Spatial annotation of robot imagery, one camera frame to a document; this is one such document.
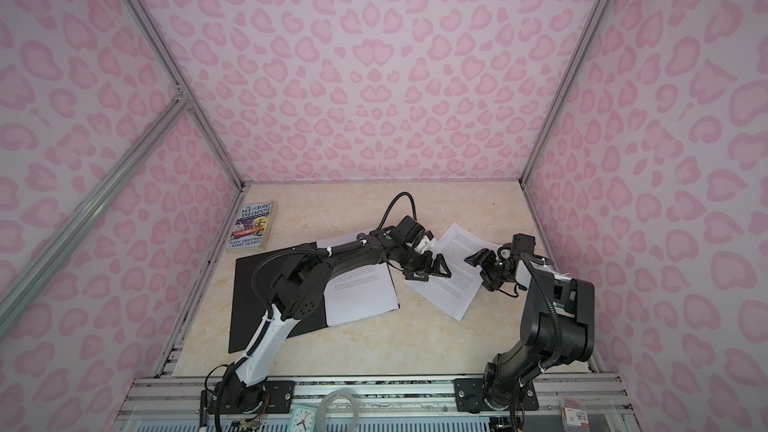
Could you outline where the aluminium corner post left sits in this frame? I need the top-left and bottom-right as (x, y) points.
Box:
(121, 0), (245, 191)

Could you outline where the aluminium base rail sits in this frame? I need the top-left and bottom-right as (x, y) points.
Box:
(112, 373), (640, 431)

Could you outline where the grey and black file folder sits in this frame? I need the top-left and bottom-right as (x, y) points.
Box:
(228, 253), (328, 353)

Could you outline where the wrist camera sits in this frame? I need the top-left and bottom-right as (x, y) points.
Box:
(511, 233), (552, 266)
(391, 216), (436, 254)

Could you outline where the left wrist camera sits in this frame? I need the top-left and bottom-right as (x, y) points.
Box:
(391, 216), (436, 254)

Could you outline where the clear tube loop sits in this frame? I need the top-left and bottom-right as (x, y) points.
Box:
(315, 389), (361, 432)

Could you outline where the aluminium diagonal frame bar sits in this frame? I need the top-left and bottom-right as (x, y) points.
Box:
(1, 93), (189, 337)

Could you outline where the red white label box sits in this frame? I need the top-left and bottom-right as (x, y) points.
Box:
(559, 397), (591, 432)

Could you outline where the colourful paperback book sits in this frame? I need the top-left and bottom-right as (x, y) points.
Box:
(226, 202), (274, 251)

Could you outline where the small teal clock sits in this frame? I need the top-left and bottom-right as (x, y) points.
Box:
(287, 404), (317, 432)

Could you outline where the aluminium corner post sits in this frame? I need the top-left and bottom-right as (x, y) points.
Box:
(121, 0), (245, 191)
(519, 0), (616, 191)

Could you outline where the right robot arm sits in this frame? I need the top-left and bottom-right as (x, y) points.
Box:
(464, 246), (595, 411)

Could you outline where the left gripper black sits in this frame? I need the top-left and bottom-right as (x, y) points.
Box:
(398, 247), (452, 282)

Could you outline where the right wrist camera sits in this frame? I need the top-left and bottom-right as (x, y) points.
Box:
(511, 233), (552, 266)

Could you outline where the aluminium corner post right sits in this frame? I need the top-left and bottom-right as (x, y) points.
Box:
(519, 0), (616, 191)

